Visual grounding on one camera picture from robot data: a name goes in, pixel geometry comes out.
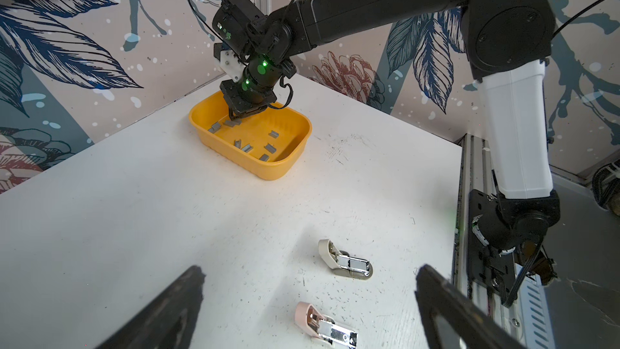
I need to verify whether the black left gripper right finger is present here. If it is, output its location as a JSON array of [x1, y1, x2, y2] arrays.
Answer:
[[415, 264, 523, 348]]

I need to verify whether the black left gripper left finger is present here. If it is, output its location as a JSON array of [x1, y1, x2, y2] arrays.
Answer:
[[99, 265, 205, 349]]

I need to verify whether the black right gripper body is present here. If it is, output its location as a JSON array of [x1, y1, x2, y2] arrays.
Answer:
[[220, 80, 276, 121]]

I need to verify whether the beige olive mini stapler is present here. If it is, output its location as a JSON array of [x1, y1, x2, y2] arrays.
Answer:
[[318, 239, 374, 280]]

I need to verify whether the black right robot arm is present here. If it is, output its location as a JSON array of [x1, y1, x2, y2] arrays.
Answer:
[[212, 0, 556, 200]]

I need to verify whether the yellow plastic tray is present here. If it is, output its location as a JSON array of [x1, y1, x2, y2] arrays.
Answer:
[[189, 91, 313, 181]]

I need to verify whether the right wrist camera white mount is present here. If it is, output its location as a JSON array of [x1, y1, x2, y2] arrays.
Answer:
[[213, 42, 247, 83]]

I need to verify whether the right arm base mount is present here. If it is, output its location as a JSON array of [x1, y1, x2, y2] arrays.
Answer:
[[467, 189, 560, 307]]

